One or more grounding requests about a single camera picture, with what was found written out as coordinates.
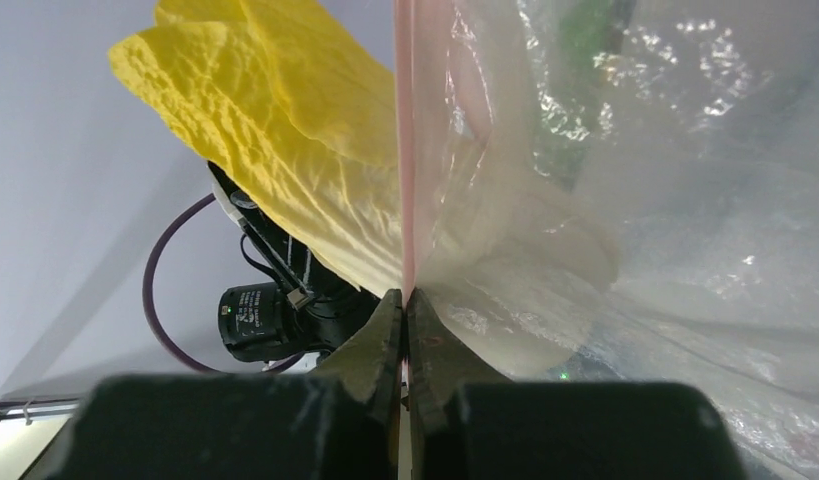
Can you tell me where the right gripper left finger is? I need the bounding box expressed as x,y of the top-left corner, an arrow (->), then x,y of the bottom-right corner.
309,288 -> 405,425

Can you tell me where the clear zip top bag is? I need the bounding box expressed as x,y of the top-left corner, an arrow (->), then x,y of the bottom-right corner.
395,1 -> 819,479

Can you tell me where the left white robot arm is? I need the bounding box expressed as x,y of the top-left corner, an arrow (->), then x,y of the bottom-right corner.
208,163 -> 380,363

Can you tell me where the yellow napa cabbage toy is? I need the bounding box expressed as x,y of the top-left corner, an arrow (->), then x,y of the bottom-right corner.
108,1 -> 620,378

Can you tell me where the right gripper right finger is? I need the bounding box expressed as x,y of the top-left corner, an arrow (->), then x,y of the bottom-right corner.
406,287 -> 516,435

